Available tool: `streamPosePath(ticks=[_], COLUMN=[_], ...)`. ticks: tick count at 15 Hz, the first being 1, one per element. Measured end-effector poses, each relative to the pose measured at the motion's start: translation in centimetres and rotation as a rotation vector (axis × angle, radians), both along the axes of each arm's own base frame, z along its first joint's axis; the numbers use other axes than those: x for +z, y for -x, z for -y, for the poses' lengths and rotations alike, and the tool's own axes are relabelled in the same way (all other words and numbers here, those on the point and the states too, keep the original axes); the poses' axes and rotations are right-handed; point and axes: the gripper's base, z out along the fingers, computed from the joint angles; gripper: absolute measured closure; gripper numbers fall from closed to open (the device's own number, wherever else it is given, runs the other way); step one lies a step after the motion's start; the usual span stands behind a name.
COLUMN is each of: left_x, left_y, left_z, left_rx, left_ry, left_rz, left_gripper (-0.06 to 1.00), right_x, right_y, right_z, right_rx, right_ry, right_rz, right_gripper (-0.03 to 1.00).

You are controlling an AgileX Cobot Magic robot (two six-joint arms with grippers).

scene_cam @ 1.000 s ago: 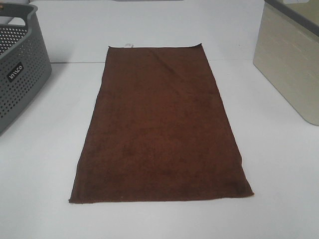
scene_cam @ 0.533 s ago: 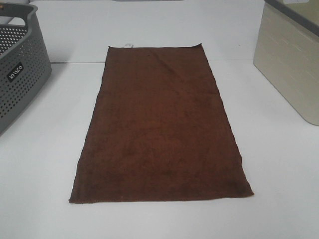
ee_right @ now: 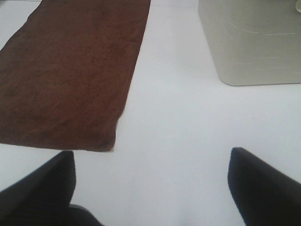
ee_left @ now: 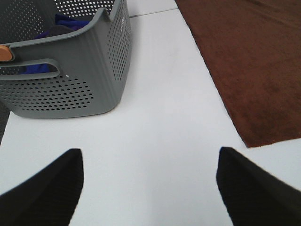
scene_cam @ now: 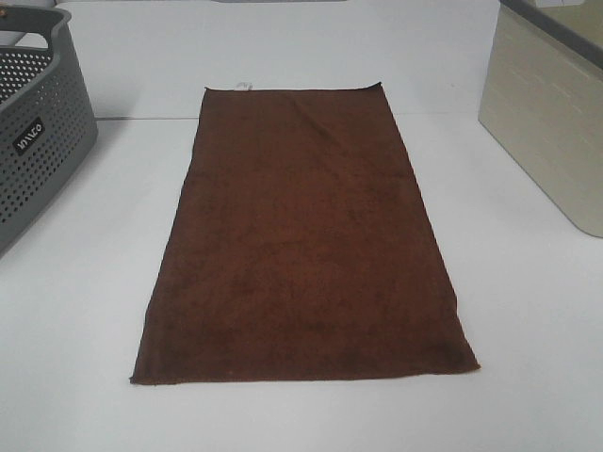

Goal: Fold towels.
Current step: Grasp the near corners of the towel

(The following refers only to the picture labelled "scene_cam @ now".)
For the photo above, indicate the brown towel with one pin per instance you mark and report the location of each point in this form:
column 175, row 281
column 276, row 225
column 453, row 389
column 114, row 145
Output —
column 301, row 249

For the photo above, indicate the beige plastic storage box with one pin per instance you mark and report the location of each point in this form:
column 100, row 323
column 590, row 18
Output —
column 542, row 100

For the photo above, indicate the grey perforated plastic basket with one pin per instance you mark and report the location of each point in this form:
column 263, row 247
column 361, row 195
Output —
column 47, row 123

